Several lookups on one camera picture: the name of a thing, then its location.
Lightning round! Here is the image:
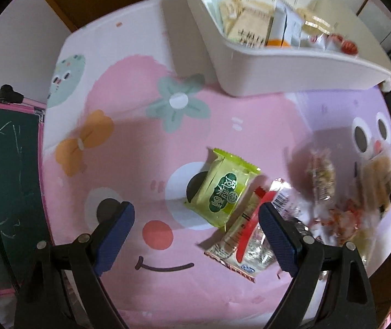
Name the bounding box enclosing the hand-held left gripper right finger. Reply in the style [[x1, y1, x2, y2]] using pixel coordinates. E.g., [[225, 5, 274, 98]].
[[258, 202, 378, 329]]

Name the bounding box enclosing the orange white oat bar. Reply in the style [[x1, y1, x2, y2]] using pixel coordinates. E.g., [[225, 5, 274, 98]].
[[266, 1, 302, 48]]

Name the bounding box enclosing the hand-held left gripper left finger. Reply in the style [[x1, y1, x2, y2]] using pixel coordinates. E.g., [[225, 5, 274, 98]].
[[14, 200, 136, 329]]

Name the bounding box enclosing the pink framed chalkboard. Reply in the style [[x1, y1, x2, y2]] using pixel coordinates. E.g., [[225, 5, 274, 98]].
[[0, 84, 47, 297]]

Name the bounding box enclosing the cartoon printed tablecloth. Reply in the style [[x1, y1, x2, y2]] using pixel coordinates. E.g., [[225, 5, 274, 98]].
[[41, 0, 391, 329]]

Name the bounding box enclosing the light green cake packet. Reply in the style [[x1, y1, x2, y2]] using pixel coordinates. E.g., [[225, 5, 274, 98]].
[[184, 148, 262, 231]]

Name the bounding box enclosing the white plastic storage bin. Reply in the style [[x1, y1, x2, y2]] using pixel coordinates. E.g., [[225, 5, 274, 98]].
[[161, 0, 391, 97]]

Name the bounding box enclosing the small red candy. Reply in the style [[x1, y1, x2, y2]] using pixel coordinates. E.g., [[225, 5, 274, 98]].
[[339, 39, 359, 55]]

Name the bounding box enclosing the clear round cookie tray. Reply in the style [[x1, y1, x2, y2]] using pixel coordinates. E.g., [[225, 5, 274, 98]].
[[358, 151, 391, 220]]

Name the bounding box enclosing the clear packet with red spoon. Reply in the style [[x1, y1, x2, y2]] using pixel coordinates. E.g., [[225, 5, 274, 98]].
[[204, 178, 302, 283]]

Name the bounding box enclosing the beige cracker packet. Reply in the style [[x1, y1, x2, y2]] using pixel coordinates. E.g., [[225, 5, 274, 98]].
[[230, 7, 274, 48]]

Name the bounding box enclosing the clear nut packet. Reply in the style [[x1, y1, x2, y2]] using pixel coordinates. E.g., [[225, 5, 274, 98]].
[[306, 149, 336, 201]]

